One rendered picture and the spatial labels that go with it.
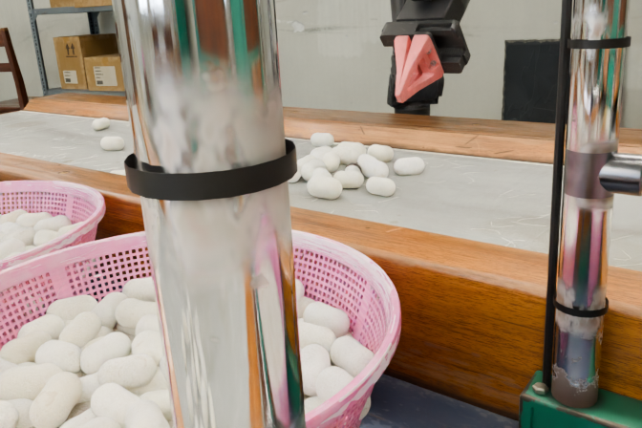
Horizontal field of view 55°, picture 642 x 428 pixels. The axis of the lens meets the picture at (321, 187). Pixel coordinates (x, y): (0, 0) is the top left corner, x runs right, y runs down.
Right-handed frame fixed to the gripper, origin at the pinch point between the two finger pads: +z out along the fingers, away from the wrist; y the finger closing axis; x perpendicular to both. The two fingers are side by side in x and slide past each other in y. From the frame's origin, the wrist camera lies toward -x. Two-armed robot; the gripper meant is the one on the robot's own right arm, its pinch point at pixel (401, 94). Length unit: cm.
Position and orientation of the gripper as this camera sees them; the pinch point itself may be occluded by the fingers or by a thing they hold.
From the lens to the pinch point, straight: 76.3
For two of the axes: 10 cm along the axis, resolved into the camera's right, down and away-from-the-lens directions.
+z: -4.2, 8.2, -4.0
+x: 4.3, 5.6, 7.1
